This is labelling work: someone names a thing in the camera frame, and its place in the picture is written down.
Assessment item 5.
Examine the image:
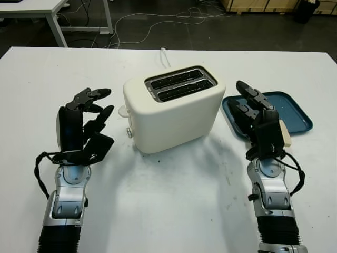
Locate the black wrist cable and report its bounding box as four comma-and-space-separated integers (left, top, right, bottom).
283, 152, 306, 198
34, 151, 66, 200

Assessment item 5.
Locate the white floor cable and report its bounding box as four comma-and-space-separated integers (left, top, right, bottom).
104, 7, 234, 50

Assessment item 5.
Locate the black bin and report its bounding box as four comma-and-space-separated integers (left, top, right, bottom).
293, 0, 321, 24

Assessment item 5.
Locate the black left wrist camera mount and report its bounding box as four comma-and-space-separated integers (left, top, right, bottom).
83, 132, 115, 164

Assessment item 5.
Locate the white toaster power cord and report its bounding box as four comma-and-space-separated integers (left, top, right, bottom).
160, 47, 172, 68

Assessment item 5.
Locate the cream white toaster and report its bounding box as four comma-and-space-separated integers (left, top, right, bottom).
122, 64, 226, 154

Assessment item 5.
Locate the white bread slice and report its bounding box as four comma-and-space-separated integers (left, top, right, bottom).
280, 120, 292, 147

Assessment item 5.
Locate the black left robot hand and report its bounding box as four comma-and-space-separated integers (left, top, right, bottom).
51, 87, 115, 166

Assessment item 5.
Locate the dark blue plastic tray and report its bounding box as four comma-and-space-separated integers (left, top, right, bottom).
222, 91, 313, 140

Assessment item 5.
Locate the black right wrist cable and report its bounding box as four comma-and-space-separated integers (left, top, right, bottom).
283, 152, 306, 198

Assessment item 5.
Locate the white desk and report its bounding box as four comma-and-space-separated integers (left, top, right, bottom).
0, 0, 114, 48

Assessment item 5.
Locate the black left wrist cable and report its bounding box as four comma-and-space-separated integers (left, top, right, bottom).
34, 151, 66, 200

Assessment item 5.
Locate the white toaster lever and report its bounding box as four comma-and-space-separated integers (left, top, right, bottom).
117, 104, 131, 118

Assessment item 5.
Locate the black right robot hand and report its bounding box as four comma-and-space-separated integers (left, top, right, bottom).
227, 80, 286, 160

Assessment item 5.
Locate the wooden crate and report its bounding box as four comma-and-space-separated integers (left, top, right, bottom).
220, 0, 337, 13

